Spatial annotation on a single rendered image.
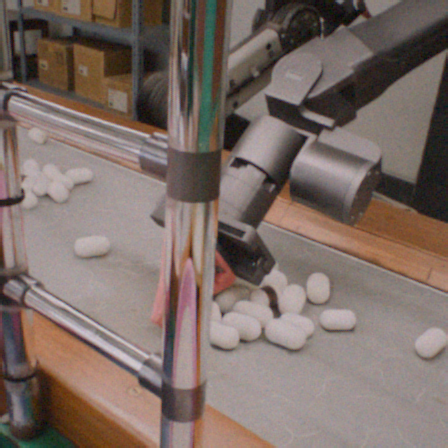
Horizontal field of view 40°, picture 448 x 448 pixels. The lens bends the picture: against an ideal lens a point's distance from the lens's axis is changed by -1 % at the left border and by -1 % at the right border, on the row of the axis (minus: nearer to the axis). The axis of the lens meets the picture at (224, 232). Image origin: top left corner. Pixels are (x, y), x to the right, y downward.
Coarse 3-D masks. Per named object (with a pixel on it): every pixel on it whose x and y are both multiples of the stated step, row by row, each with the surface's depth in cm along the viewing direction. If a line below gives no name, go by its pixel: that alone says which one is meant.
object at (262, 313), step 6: (234, 306) 54; (240, 306) 53; (246, 306) 53; (252, 306) 53; (258, 306) 53; (264, 306) 53; (240, 312) 53; (246, 312) 53; (252, 312) 53; (258, 312) 53; (264, 312) 53; (270, 312) 53; (258, 318) 53; (264, 318) 53; (270, 318) 53; (264, 324) 53
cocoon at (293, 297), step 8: (288, 288) 56; (296, 288) 56; (288, 296) 55; (296, 296) 55; (304, 296) 56; (280, 304) 55; (288, 304) 54; (296, 304) 54; (280, 312) 55; (288, 312) 54; (296, 312) 55
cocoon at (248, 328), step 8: (232, 312) 52; (224, 320) 52; (232, 320) 52; (240, 320) 51; (248, 320) 51; (256, 320) 52; (240, 328) 51; (248, 328) 51; (256, 328) 51; (240, 336) 52; (248, 336) 51; (256, 336) 51
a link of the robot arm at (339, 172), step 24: (288, 72) 55; (312, 72) 54; (288, 96) 54; (288, 120) 56; (312, 120) 54; (312, 144) 52; (336, 144) 53; (360, 144) 52; (312, 168) 51; (336, 168) 50; (360, 168) 50; (312, 192) 51; (336, 192) 50; (360, 192) 50; (336, 216) 52; (360, 216) 53
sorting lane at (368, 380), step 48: (48, 144) 93; (96, 192) 78; (144, 192) 79; (48, 240) 66; (144, 240) 67; (288, 240) 70; (48, 288) 57; (96, 288) 58; (144, 288) 59; (336, 288) 61; (384, 288) 61; (144, 336) 52; (336, 336) 54; (384, 336) 54; (240, 384) 47; (288, 384) 47; (336, 384) 48; (384, 384) 48; (432, 384) 49; (288, 432) 43; (336, 432) 43; (384, 432) 43; (432, 432) 44
